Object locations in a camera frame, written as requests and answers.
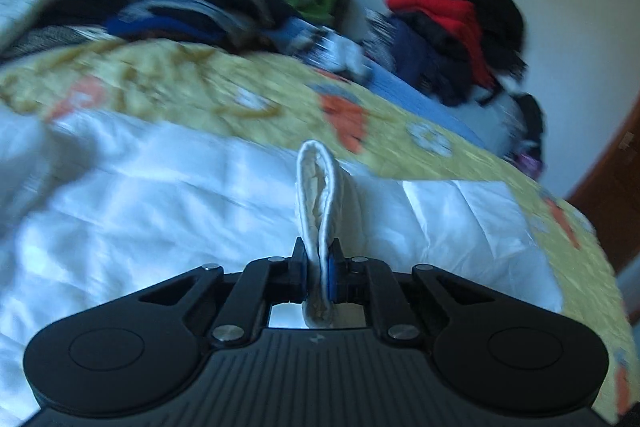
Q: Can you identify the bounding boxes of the white garment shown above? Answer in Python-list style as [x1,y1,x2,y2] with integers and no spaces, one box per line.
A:
[0,107,564,418]

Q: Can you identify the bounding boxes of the pile of red and black clothes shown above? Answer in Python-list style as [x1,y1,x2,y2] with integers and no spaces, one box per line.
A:
[362,0,528,108]

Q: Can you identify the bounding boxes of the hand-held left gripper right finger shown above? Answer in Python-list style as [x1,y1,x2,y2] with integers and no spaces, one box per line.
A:
[326,238,494,344]

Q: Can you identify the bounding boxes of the yellow printed bedspread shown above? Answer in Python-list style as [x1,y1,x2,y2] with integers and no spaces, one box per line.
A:
[0,38,632,423]

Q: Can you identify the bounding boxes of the brown wooden door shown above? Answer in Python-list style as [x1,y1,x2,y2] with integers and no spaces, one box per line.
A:
[567,94,640,275]

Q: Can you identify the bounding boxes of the blue cloth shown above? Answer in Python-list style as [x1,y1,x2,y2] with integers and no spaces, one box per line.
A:
[265,17,523,158]

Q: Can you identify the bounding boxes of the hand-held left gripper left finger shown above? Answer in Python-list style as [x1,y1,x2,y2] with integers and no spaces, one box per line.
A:
[140,237,308,349]

